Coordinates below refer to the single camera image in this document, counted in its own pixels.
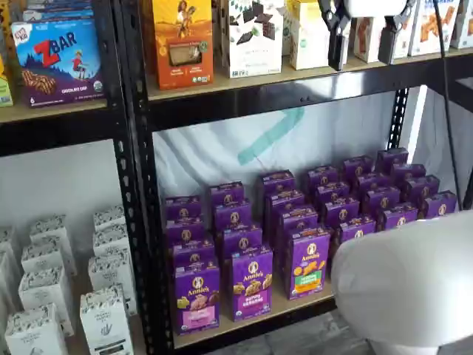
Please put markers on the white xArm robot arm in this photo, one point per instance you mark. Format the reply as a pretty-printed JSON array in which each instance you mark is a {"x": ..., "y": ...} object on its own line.
[{"x": 406, "y": 277}]

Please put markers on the purple Annie's bunny grahams box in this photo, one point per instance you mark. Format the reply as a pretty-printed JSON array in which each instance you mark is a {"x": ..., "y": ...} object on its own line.
[
  {"x": 242, "y": 238},
  {"x": 226, "y": 193},
  {"x": 252, "y": 284},
  {"x": 233, "y": 214}
]

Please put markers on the blue Z Bar box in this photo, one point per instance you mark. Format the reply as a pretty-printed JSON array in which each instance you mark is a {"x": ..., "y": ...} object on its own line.
[{"x": 59, "y": 63}]

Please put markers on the black metal shelf rack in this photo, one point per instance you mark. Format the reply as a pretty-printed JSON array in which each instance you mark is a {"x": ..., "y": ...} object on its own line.
[
  {"x": 55, "y": 133},
  {"x": 177, "y": 112}
]

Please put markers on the blue snack bar box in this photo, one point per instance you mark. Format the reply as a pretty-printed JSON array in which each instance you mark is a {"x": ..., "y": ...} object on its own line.
[{"x": 55, "y": 9}]

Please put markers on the white yellow Simple Mills box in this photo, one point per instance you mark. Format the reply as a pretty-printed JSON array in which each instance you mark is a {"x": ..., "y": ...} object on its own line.
[{"x": 306, "y": 44}]

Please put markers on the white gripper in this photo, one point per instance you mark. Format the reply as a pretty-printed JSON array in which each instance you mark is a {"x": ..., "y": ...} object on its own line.
[{"x": 377, "y": 7}]

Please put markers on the orange cracker box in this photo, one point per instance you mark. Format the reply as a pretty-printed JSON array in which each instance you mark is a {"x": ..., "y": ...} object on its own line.
[{"x": 181, "y": 55}]

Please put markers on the white snack box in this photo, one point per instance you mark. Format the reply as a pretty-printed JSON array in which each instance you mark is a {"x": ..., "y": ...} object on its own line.
[{"x": 463, "y": 26}]

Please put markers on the white crackers box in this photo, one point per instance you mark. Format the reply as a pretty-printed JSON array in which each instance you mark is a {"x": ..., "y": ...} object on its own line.
[
  {"x": 364, "y": 40},
  {"x": 428, "y": 33}
]

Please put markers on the green and yellow snack box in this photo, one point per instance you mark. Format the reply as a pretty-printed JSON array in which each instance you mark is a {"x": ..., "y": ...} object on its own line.
[{"x": 4, "y": 92}]

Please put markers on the purple Annie's box pink patch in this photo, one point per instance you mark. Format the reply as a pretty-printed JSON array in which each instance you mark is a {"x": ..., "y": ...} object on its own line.
[
  {"x": 197, "y": 299},
  {"x": 192, "y": 253},
  {"x": 184, "y": 231},
  {"x": 183, "y": 209}
]

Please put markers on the white Sweet Thins box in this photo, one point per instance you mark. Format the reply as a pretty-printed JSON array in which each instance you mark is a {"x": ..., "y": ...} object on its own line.
[{"x": 255, "y": 55}]

